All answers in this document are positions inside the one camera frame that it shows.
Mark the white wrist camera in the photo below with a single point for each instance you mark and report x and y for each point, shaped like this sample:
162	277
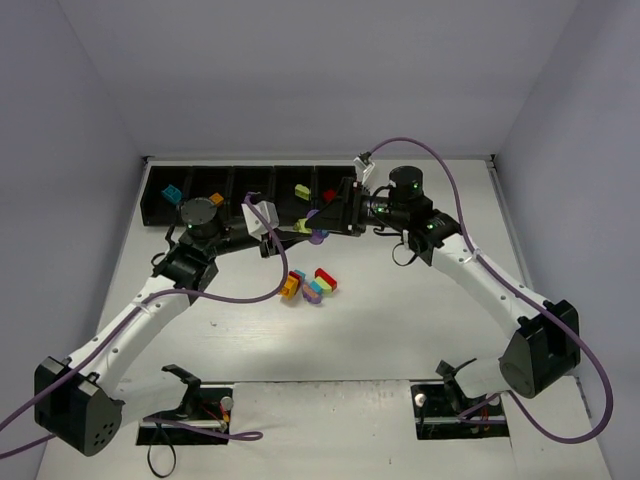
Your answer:
364	167
260	218

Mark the red long lego brick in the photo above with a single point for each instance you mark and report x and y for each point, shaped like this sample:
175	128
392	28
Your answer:
327	278

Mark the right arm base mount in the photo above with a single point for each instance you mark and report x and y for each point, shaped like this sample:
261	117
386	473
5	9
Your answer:
439	416

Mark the purple heart lego plate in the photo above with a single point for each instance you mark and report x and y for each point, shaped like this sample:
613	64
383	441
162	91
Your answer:
318	236

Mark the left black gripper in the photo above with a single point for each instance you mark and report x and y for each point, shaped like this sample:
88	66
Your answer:
268	242

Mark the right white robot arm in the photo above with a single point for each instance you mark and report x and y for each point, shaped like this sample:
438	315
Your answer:
540	350

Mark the red small lego brick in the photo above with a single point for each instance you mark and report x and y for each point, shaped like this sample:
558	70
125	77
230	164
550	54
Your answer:
328	195

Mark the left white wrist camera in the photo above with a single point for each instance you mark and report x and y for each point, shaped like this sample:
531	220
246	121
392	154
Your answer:
260	218

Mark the teal pink lego brick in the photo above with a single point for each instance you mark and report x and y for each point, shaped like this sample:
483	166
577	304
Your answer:
314	285

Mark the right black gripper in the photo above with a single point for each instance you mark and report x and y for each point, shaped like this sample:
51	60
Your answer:
356	209

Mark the yellow green lego brick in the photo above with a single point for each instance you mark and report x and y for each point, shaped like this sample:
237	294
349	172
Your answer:
326	288

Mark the green lego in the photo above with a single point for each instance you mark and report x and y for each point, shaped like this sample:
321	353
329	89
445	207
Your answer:
300	226

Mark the orange yellow lego brick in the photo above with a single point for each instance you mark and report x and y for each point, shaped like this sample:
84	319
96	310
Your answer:
291	286

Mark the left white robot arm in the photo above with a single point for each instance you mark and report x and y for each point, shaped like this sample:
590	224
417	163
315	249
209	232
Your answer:
83	399

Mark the purple oval lego piece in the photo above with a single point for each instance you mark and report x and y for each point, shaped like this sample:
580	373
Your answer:
311	296

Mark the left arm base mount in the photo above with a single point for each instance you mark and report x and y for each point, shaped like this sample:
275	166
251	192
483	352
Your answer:
204	405

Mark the lime green lego brick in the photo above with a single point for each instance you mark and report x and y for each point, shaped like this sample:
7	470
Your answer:
302	192

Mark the orange long lego brick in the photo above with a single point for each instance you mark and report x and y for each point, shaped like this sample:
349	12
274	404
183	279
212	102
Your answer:
217	199

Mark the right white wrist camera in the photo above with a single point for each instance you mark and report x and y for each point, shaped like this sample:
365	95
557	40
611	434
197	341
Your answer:
364	167

